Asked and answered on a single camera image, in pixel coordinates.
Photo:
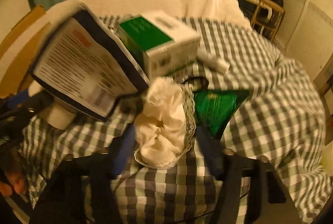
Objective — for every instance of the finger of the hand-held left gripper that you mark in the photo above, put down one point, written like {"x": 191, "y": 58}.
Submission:
{"x": 18, "y": 99}

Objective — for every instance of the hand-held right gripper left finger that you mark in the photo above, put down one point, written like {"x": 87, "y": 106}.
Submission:
{"x": 126, "y": 146}

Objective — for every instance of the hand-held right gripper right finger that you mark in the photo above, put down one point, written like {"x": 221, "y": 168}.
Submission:
{"x": 209, "y": 148}

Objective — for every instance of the white lace scrunchie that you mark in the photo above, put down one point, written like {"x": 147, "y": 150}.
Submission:
{"x": 164, "y": 120}

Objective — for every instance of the brown cardboard box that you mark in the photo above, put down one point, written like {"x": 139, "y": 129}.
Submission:
{"x": 20, "y": 31}

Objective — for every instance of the navy and white box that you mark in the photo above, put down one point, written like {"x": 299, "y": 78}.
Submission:
{"x": 83, "y": 65}

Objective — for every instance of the green and white box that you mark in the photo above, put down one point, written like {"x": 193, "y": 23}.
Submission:
{"x": 153, "y": 36}

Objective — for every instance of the person's left hand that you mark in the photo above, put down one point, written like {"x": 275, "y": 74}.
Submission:
{"x": 14, "y": 183}

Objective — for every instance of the green foil packet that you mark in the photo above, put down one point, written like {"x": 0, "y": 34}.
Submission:
{"x": 218, "y": 109}

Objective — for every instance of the white plastic bottle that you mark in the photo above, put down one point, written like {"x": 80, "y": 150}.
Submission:
{"x": 59, "y": 114}

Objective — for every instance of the grey checked cloth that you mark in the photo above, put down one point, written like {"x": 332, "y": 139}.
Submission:
{"x": 260, "y": 109}

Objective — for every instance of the black round object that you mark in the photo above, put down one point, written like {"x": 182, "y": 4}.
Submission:
{"x": 193, "y": 82}

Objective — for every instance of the white tube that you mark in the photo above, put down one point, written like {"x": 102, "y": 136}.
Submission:
{"x": 213, "y": 61}

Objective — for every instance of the white louvred wardrobe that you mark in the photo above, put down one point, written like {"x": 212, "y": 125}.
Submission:
{"x": 304, "y": 18}

